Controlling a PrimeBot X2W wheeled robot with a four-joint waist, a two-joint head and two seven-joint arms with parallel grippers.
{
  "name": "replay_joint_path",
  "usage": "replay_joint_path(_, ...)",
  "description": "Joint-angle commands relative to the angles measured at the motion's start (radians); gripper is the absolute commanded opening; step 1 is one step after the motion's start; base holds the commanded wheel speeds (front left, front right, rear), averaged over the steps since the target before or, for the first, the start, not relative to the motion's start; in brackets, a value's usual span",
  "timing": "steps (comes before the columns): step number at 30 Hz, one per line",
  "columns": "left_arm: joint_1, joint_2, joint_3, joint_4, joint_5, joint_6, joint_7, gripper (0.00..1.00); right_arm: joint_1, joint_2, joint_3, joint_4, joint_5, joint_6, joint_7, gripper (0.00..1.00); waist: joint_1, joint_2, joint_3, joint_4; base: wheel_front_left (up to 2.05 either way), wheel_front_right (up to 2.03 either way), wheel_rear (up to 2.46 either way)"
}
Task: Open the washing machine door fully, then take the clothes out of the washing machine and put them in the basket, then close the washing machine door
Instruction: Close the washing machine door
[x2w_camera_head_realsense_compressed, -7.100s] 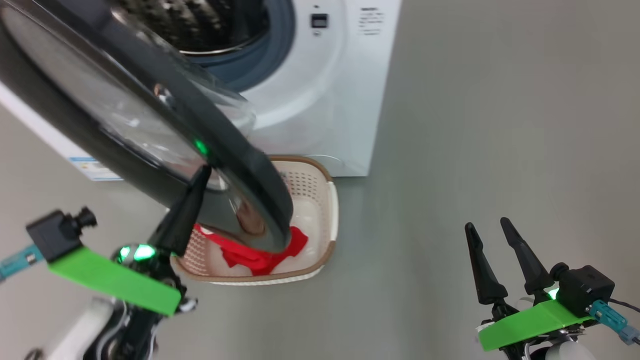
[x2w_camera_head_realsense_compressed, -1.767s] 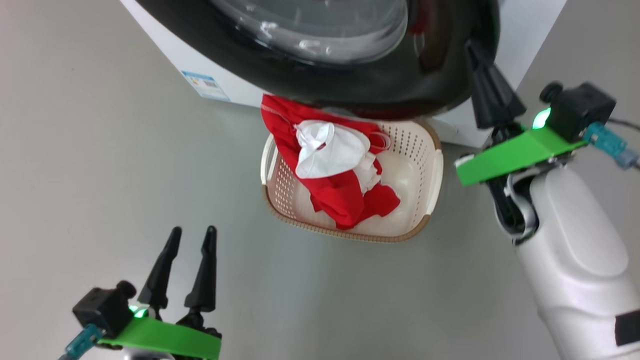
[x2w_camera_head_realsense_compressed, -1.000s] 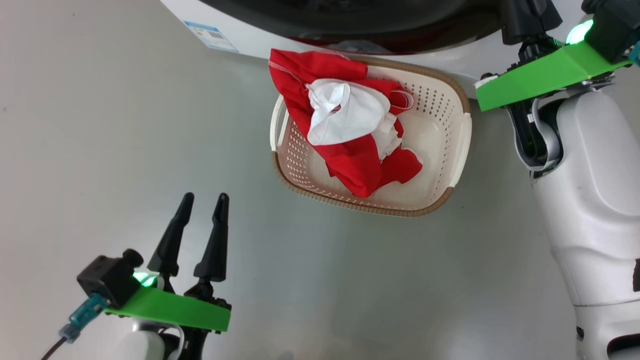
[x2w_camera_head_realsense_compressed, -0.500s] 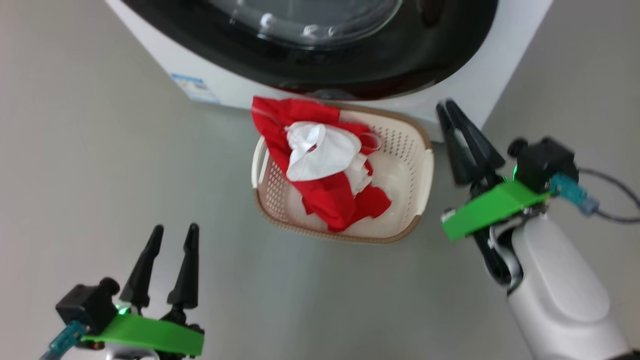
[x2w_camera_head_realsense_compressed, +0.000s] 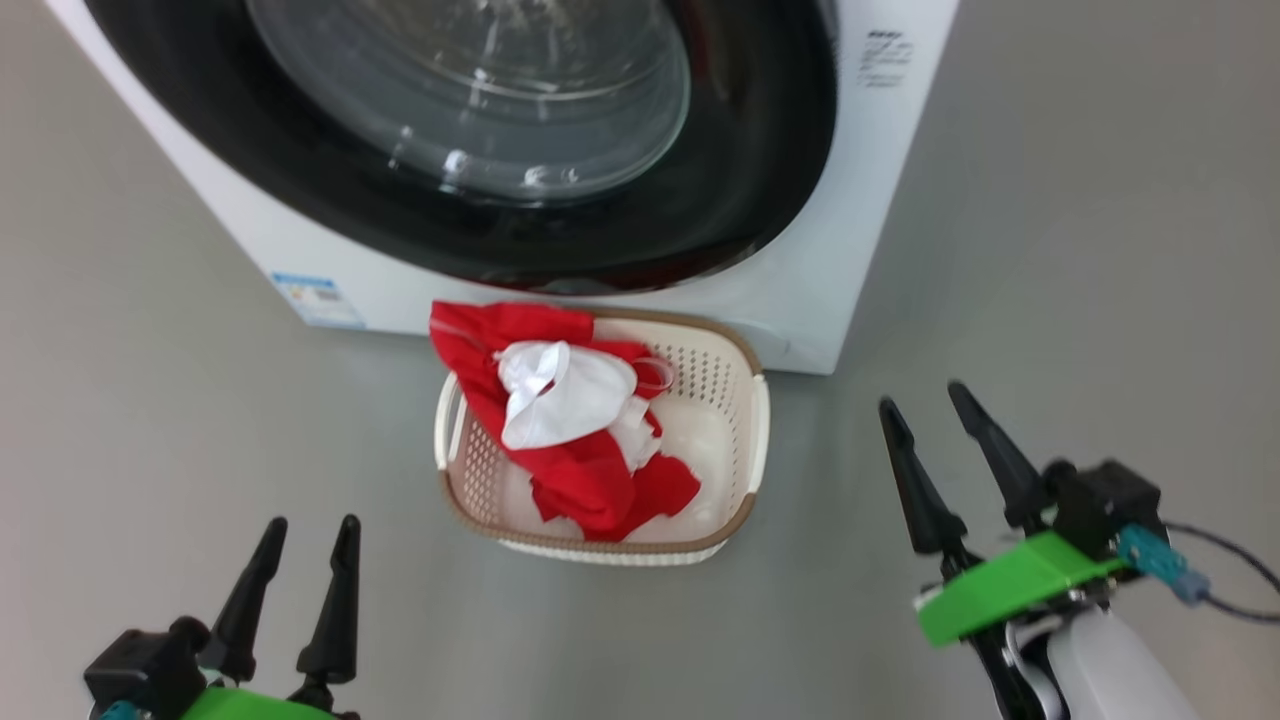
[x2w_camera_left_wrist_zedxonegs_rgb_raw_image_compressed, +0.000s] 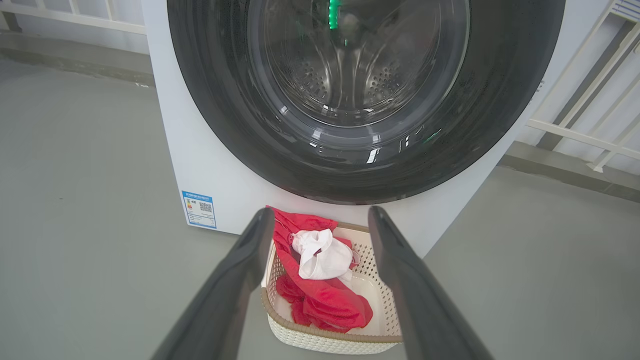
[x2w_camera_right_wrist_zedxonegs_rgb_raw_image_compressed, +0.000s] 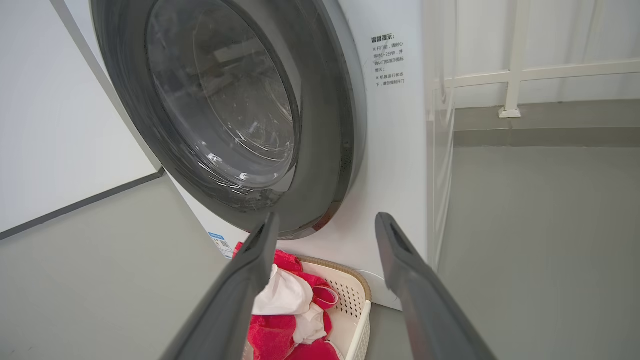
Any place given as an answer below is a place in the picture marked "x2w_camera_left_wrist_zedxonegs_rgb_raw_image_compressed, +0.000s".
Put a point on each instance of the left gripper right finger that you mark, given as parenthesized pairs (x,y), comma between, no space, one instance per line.
(420,300)

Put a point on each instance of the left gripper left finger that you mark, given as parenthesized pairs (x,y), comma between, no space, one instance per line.
(225,300)

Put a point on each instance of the red and white garment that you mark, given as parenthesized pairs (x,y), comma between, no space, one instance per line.
(330,305)

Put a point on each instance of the dark round washing machine door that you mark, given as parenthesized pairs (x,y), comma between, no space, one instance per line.
(225,100)

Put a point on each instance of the cream laundry basket brown rim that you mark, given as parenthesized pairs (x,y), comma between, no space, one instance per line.
(325,345)

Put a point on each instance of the white front-load washing machine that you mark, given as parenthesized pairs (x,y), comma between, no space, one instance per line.
(210,150)

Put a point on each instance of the blue energy label sticker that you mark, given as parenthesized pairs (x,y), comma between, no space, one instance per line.
(199,209)

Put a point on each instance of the white metal railing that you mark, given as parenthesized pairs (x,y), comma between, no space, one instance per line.
(75,15)
(575,100)

